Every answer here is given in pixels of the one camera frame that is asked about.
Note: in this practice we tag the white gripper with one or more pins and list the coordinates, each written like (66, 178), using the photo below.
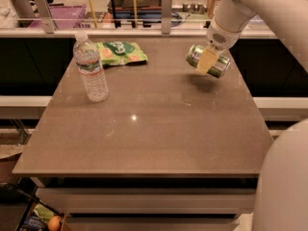
(220, 38)

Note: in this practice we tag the green soda can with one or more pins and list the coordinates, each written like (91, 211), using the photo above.
(217, 70)

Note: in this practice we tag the green snack bag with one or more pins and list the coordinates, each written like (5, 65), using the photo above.
(114, 53)

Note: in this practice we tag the clear plastic water bottle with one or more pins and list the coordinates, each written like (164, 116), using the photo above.
(87, 58)

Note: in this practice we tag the purple plastic crate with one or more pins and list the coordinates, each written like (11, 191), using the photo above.
(63, 17)

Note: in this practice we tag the upper grey drawer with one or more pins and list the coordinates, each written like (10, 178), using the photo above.
(148, 201)

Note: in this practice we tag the grey drawer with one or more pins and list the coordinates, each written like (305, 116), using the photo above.
(153, 224)
(148, 201)

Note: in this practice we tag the lower grey drawer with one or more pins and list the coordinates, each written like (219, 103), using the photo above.
(153, 224)

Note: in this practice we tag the orange fruit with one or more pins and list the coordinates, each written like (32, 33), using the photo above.
(54, 224)

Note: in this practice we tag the box of snacks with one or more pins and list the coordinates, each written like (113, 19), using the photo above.
(38, 218)

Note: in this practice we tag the metal railing post middle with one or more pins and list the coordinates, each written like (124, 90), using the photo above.
(166, 16)

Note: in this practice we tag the metal railing post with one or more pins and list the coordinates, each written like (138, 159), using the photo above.
(166, 16)
(45, 16)

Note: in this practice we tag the metal railing post left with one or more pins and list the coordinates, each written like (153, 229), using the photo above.
(45, 16)

